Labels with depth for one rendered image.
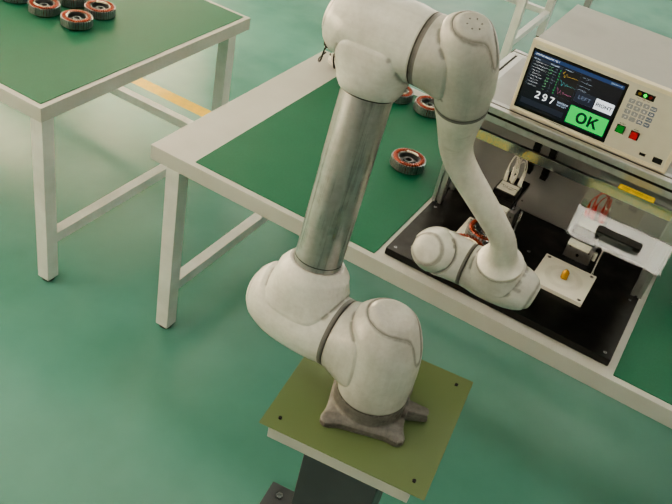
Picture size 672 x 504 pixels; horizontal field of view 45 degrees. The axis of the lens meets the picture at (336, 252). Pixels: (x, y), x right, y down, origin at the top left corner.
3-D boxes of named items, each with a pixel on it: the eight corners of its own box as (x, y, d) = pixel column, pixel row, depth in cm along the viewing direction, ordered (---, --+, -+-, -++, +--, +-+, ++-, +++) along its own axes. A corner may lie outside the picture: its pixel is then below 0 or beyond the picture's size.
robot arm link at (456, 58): (505, 90, 148) (439, 62, 153) (523, 10, 133) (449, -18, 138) (472, 136, 142) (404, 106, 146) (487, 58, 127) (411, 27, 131)
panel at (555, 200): (655, 271, 236) (702, 186, 218) (451, 177, 256) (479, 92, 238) (656, 269, 237) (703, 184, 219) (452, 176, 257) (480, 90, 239)
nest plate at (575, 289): (580, 307, 216) (581, 304, 216) (527, 282, 221) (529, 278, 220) (595, 280, 227) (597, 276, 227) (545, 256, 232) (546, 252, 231)
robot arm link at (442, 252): (413, 260, 195) (463, 285, 191) (396, 261, 180) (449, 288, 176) (433, 219, 193) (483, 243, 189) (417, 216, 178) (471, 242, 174)
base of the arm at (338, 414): (420, 454, 171) (427, 437, 167) (318, 425, 172) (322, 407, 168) (429, 391, 185) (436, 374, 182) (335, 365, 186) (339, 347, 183)
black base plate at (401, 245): (607, 366, 203) (610, 360, 202) (384, 253, 223) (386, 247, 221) (648, 275, 238) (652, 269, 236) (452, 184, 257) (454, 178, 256)
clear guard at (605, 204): (659, 277, 192) (670, 257, 188) (563, 233, 199) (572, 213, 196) (685, 217, 216) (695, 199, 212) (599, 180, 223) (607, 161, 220)
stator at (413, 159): (415, 180, 254) (418, 170, 252) (383, 166, 257) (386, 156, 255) (429, 166, 263) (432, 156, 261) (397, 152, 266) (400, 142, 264)
